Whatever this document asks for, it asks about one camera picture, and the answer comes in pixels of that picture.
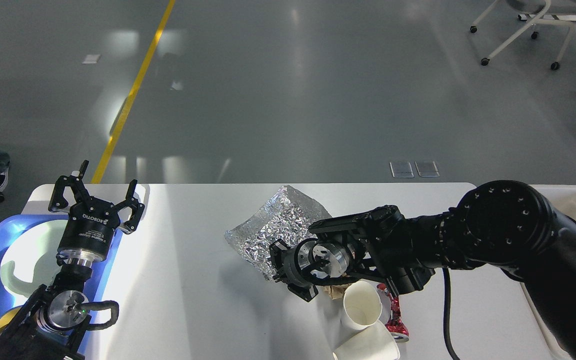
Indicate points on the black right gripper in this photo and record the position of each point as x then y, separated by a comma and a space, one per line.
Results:
288, 264

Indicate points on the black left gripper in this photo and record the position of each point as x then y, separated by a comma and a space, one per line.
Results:
89, 232

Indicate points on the brown paper ball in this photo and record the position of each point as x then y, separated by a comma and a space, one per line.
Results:
335, 292

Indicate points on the foil sheet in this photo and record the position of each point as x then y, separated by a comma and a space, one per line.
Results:
286, 217

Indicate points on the dark grey mug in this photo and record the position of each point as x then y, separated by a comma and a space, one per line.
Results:
7, 317

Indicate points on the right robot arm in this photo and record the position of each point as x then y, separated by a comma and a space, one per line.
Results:
504, 223

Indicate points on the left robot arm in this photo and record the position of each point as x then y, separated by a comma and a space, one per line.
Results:
53, 321

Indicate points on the white paper cup upright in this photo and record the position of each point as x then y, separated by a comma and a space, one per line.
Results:
361, 306

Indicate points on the white paper cup lying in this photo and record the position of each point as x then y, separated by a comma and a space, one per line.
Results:
373, 343

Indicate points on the crushed red soda can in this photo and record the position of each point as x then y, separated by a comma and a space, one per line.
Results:
391, 315

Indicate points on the floor outlet cover left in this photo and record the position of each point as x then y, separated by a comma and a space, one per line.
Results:
401, 169

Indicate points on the floor outlet cover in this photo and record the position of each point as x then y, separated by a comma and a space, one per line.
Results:
427, 169
401, 169

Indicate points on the floor outlet cover right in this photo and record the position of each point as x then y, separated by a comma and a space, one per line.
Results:
427, 169

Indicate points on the beige waste bin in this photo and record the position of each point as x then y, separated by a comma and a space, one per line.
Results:
563, 198

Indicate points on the white office chair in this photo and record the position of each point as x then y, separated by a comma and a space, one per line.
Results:
539, 12

